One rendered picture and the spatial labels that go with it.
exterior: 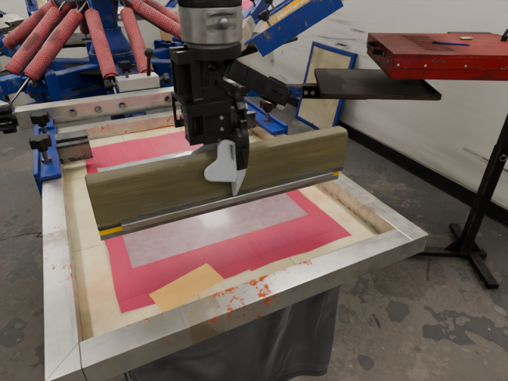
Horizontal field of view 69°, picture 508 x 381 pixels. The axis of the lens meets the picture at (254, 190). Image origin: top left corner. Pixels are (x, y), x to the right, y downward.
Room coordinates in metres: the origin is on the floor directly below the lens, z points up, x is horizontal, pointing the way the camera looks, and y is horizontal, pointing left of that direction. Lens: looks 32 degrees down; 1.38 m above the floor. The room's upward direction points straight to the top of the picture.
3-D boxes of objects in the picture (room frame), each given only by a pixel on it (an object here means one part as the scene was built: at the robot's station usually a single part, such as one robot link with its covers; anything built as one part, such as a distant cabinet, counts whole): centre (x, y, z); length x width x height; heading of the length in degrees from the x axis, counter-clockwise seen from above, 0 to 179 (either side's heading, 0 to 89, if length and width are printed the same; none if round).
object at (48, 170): (0.81, 0.50, 0.98); 0.30 x 0.05 x 0.07; 26
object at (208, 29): (0.48, 0.05, 1.31); 0.08 x 0.08 x 0.05
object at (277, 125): (1.05, 0.00, 0.98); 0.30 x 0.05 x 0.07; 26
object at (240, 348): (0.45, 0.01, 0.74); 0.45 x 0.03 x 0.43; 116
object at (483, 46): (1.57, -0.81, 1.06); 0.61 x 0.46 x 0.12; 86
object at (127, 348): (0.72, 0.14, 0.97); 0.79 x 0.58 x 0.04; 26
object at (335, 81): (1.62, -0.06, 0.91); 1.34 x 0.40 x 0.08; 86
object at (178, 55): (0.48, 0.06, 1.23); 0.09 x 0.08 x 0.12; 116
